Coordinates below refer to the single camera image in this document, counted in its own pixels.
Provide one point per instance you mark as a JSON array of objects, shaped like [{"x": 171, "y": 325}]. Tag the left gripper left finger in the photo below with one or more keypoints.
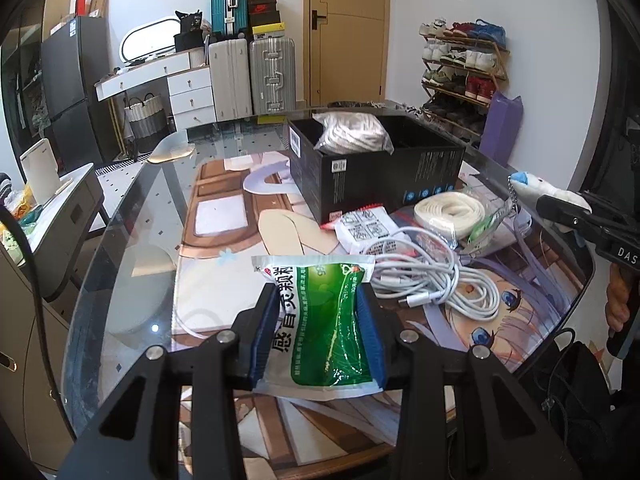
[{"x": 134, "y": 435}]

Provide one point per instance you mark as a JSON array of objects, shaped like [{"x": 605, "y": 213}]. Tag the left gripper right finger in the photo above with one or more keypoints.
[{"x": 463, "y": 415}]

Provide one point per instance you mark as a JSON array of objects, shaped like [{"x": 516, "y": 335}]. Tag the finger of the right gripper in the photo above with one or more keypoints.
[{"x": 578, "y": 219}]

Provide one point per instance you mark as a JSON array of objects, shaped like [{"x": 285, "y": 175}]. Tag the bag of cream rope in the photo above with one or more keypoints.
[{"x": 463, "y": 218}]

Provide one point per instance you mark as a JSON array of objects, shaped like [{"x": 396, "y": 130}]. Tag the green white medicine packet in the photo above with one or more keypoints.
[{"x": 316, "y": 352}]

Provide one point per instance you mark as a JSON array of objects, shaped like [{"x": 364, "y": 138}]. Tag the bag of striped white cords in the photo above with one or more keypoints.
[{"x": 345, "y": 133}]

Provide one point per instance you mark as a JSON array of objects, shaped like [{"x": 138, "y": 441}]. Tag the person's right hand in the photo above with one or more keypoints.
[{"x": 617, "y": 294}]

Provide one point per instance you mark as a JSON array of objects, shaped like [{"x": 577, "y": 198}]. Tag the purple paper bag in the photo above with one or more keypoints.
[{"x": 503, "y": 122}]

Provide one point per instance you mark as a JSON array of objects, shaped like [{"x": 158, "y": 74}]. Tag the shoe rack with shoes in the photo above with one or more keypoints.
[{"x": 464, "y": 68}]

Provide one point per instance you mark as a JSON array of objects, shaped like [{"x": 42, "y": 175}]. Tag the grey side cabinet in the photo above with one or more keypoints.
[{"x": 62, "y": 229}]

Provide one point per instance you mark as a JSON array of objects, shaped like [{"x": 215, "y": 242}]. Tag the white red wet wipes pack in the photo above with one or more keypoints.
[{"x": 370, "y": 229}]

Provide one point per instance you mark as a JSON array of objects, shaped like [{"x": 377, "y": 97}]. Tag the anime printed desk mat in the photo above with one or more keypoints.
[{"x": 317, "y": 409}]

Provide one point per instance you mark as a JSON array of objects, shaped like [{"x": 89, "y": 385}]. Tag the black cardboard box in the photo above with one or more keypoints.
[{"x": 424, "y": 162}]

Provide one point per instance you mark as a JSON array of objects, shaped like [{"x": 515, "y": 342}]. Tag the white electric kettle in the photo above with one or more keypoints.
[{"x": 41, "y": 171}]

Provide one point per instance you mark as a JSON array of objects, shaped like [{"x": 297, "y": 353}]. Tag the grey white woven basket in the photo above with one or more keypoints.
[{"x": 147, "y": 121}]

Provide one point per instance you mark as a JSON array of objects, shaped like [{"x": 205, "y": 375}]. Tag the wooden door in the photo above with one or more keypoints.
[{"x": 345, "y": 50}]

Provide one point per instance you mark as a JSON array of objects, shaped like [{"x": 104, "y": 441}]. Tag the white dressing table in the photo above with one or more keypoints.
[{"x": 186, "y": 77}]

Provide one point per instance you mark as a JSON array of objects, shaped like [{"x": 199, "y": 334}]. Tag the silver aluminium suitcase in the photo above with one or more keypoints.
[{"x": 272, "y": 75}]

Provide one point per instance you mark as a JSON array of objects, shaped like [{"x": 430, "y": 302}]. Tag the white suitcase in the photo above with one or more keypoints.
[{"x": 230, "y": 75}]

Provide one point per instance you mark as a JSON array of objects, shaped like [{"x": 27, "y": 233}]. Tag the black refrigerator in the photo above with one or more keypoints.
[{"x": 73, "y": 60}]

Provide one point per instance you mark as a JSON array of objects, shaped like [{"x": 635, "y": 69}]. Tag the dark glass display cabinet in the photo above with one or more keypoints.
[{"x": 24, "y": 103}]

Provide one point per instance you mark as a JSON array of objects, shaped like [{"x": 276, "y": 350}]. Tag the oval vanity mirror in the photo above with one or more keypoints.
[{"x": 150, "y": 39}]

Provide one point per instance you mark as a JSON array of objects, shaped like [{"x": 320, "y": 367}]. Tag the stack of shoe boxes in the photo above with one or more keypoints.
[{"x": 265, "y": 19}]

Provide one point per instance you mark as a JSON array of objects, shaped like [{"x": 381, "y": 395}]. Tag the black bag on dresser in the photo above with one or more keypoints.
[{"x": 191, "y": 32}]

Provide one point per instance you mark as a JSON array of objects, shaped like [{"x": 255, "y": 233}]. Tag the teal suitcase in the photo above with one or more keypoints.
[{"x": 229, "y": 19}]

